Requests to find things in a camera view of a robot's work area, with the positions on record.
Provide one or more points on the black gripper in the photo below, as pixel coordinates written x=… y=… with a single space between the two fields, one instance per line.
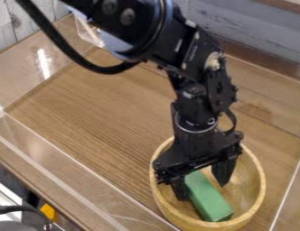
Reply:
x=195 y=149

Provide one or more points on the green rectangular block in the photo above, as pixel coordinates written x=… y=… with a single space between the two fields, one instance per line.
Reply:
x=209 y=202

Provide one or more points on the brown wooden bowl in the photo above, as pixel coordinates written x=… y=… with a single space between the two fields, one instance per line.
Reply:
x=243 y=192

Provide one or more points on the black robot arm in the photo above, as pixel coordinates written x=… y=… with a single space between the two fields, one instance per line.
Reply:
x=147 y=30

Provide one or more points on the yellow label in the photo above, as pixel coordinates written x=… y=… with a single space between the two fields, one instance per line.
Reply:
x=48 y=212

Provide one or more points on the clear acrylic front wall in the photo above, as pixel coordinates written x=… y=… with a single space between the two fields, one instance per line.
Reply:
x=87 y=199

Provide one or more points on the clear acrylic corner bracket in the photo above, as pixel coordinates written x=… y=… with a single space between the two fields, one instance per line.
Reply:
x=88 y=32

